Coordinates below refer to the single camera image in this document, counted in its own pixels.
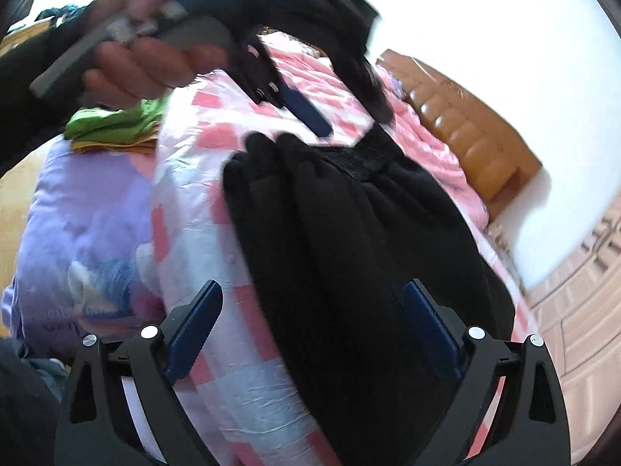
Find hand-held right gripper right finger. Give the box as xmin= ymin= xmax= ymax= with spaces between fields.
xmin=402 ymin=279 xmax=572 ymax=466

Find person's dark clothing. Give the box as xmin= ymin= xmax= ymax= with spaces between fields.
xmin=0 ymin=337 xmax=73 ymax=466

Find green cloth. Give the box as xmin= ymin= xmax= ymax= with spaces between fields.
xmin=64 ymin=92 xmax=170 ymax=155

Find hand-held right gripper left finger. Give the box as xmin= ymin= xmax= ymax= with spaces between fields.
xmin=54 ymin=279 xmax=224 ymax=466

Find pink checked blanket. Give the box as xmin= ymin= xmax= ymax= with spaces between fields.
xmin=123 ymin=29 xmax=541 ymax=466

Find wooden bed headboard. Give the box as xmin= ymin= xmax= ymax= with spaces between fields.
xmin=376 ymin=49 xmax=543 ymax=202

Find black pants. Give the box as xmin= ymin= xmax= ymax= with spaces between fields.
xmin=220 ymin=121 xmax=517 ymax=466

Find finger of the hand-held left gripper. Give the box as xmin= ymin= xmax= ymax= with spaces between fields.
xmin=332 ymin=53 xmax=395 ymax=123
xmin=230 ymin=34 xmax=335 ymax=137

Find light wooden wardrobe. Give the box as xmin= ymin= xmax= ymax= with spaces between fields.
xmin=485 ymin=204 xmax=621 ymax=466

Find purple printed bed sheet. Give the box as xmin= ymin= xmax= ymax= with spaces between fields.
xmin=0 ymin=133 xmax=168 ymax=365

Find person's left hand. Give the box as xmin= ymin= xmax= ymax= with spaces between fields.
xmin=82 ymin=0 xmax=229 ymax=108

